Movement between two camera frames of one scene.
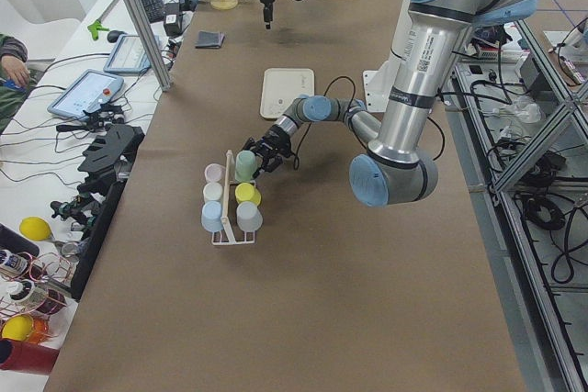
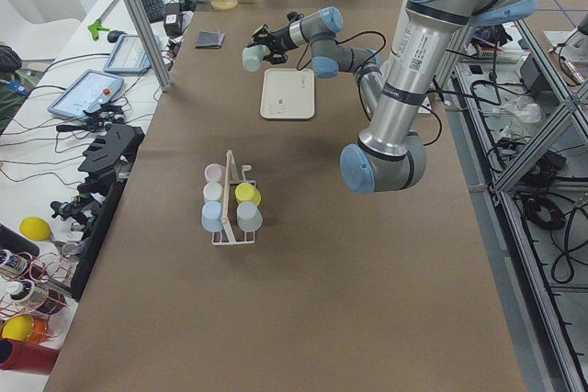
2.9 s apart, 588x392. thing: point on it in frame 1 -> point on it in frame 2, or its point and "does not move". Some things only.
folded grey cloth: [209, 39] does not move
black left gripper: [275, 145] -> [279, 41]
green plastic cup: [245, 166] -> [253, 56]
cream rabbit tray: [282, 86] does not move
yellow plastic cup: [246, 192] does not move
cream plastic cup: [212, 191] does not move
